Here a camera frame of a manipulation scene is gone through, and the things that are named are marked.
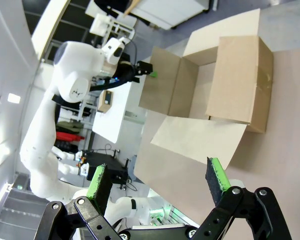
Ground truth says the red folded cloth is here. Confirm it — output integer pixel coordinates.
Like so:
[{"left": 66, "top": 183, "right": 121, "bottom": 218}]
[{"left": 55, "top": 132, "right": 85, "bottom": 142}]

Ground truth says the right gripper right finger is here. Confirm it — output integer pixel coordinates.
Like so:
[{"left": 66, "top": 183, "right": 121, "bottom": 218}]
[{"left": 189, "top": 156, "right": 293, "bottom": 240}]

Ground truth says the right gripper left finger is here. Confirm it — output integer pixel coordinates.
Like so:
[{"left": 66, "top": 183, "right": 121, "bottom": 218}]
[{"left": 37, "top": 163, "right": 127, "bottom": 240}]

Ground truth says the olive green folded cloth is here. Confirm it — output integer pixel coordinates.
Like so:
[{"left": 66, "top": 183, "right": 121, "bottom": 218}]
[{"left": 55, "top": 121, "right": 84, "bottom": 134}]

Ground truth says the light wooden stick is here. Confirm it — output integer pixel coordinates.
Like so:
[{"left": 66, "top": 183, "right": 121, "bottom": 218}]
[{"left": 123, "top": 0, "right": 141, "bottom": 17}]

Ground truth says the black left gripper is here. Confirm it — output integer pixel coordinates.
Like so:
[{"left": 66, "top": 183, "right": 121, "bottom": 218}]
[{"left": 119, "top": 60, "right": 158, "bottom": 79}]

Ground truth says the white desk with small box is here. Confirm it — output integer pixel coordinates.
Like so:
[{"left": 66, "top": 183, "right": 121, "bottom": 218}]
[{"left": 91, "top": 74, "right": 151, "bottom": 145}]

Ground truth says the white frame rack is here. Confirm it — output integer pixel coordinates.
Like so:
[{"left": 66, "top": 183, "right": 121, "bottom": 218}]
[{"left": 89, "top": 13, "right": 136, "bottom": 41}]

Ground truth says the black equipment cart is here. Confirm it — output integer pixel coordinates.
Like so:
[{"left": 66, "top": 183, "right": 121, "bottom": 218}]
[{"left": 80, "top": 148, "right": 131, "bottom": 187}]

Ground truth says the green lit control unit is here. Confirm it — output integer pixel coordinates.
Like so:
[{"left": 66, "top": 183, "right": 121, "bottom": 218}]
[{"left": 149, "top": 206, "right": 182, "bottom": 226}]

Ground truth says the small white robot limb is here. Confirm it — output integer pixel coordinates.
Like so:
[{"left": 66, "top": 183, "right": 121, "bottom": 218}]
[{"left": 51, "top": 146, "right": 91, "bottom": 176}]

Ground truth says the small brown cardboard box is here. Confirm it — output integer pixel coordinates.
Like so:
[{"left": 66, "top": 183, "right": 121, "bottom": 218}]
[{"left": 97, "top": 90, "right": 115, "bottom": 114}]

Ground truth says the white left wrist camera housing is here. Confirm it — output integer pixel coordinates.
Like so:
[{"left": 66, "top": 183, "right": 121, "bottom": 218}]
[{"left": 101, "top": 37, "right": 127, "bottom": 66}]

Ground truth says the white cabinet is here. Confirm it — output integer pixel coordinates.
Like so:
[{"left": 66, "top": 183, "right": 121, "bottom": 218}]
[{"left": 84, "top": 0, "right": 217, "bottom": 31}]

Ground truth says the white ceiling light panel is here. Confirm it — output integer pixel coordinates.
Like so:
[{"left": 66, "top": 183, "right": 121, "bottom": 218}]
[{"left": 6, "top": 92, "right": 22, "bottom": 104}]

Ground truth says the black sleeved left arm cable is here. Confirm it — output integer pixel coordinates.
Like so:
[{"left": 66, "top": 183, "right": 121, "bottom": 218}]
[{"left": 89, "top": 71, "right": 139, "bottom": 93}]

